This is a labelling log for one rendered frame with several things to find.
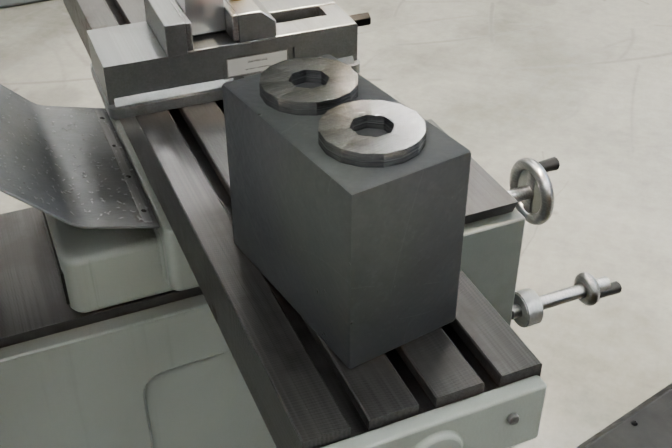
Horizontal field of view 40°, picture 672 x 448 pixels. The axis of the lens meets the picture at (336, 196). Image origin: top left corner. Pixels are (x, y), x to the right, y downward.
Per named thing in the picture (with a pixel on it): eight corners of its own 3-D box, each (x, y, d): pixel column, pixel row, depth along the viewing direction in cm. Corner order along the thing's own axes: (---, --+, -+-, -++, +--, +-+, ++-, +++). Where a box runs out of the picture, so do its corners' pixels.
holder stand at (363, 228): (330, 207, 101) (330, 39, 90) (457, 321, 86) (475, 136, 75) (232, 243, 96) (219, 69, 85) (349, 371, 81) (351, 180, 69)
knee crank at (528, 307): (606, 281, 161) (612, 254, 158) (628, 302, 157) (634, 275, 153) (498, 315, 154) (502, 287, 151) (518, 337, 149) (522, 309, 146)
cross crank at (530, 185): (529, 196, 167) (537, 140, 160) (568, 232, 158) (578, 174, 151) (452, 216, 162) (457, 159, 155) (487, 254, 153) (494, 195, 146)
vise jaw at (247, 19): (248, 2, 131) (246, -24, 129) (277, 37, 121) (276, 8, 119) (207, 9, 129) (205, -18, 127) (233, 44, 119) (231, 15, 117)
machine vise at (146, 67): (323, 31, 139) (322, -39, 133) (362, 73, 128) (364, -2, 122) (90, 71, 129) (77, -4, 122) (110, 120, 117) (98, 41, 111)
